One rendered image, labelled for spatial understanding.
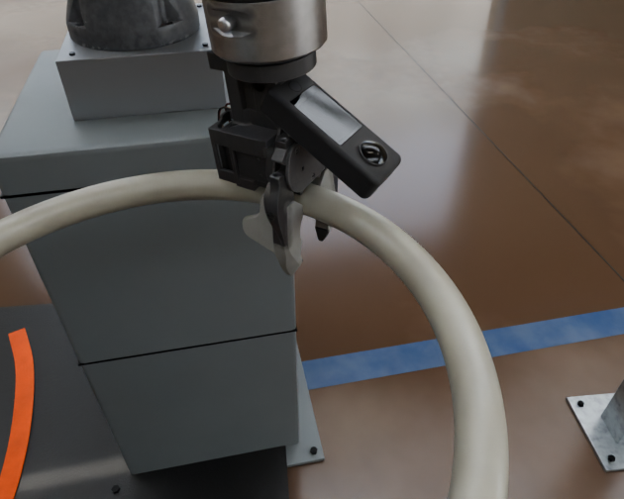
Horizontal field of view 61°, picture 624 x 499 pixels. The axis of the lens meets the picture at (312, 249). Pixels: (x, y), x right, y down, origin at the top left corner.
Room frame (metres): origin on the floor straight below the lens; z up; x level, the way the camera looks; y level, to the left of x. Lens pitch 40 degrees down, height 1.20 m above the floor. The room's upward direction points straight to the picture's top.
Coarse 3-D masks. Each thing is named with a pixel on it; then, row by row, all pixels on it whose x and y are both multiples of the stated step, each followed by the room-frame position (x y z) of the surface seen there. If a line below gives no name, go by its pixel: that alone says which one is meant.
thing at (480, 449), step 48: (96, 192) 0.42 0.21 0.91; (144, 192) 0.42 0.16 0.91; (192, 192) 0.42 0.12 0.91; (240, 192) 0.42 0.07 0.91; (336, 192) 0.39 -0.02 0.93; (0, 240) 0.36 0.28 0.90; (384, 240) 0.33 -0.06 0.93; (432, 288) 0.27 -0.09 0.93; (480, 336) 0.23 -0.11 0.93; (480, 384) 0.19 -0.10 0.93; (480, 432) 0.16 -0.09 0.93; (480, 480) 0.13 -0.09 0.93
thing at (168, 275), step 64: (64, 128) 0.67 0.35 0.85; (128, 128) 0.67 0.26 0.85; (192, 128) 0.67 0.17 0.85; (64, 192) 0.60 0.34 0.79; (64, 256) 0.60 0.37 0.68; (128, 256) 0.62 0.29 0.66; (192, 256) 0.64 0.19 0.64; (256, 256) 0.66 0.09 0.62; (64, 320) 0.59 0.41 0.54; (128, 320) 0.61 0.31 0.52; (192, 320) 0.63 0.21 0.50; (256, 320) 0.65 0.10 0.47; (128, 384) 0.60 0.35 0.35; (192, 384) 0.63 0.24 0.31; (256, 384) 0.65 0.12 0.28; (128, 448) 0.59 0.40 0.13; (192, 448) 0.62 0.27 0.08; (256, 448) 0.65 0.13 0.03; (320, 448) 0.66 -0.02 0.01
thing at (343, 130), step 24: (264, 96) 0.39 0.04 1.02; (288, 96) 0.39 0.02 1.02; (312, 96) 0.40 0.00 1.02; (288, 120) 0.38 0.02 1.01; (312, 120) 0.37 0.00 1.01; (336, 120) 0.38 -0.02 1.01; (312, 144) 0.37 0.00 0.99; (336, 144) 0.36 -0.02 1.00; (360, 144) 0.37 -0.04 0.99; (384, 144) 0.38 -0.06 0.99; (336, 168) 0.36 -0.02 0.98; (360, 168) 0.35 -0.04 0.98; (384, 168) 0.35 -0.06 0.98; (360, 192) 0.34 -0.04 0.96
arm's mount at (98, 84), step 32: (64, 64) 0.69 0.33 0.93; (96, 64) 0.70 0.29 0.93; (128, 64) 0.71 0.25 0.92; (160, 64) 0.72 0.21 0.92; (192, 64) 0.73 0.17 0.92; (96, 96) 0.70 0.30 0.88; (128, 96) 0.71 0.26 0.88; (160, 96) 0.72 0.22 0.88; (192, 96) 0.73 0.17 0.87; (224, 96) 0.74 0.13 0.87
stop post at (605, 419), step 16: (576, 400) 0.79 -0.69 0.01; (592, 400) 0.79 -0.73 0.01; (608, 400) 0.79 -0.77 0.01; (576, 416) 0.74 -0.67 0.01; (592, 416) 0.74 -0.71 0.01; (608, 416) 0.73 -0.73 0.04; (592, 432) 0.70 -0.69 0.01; (608, 432) 0.70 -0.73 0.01; (592, 448) 0.66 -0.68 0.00; (608, 448) 0.66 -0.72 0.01; (608, 464) 0.62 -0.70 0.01
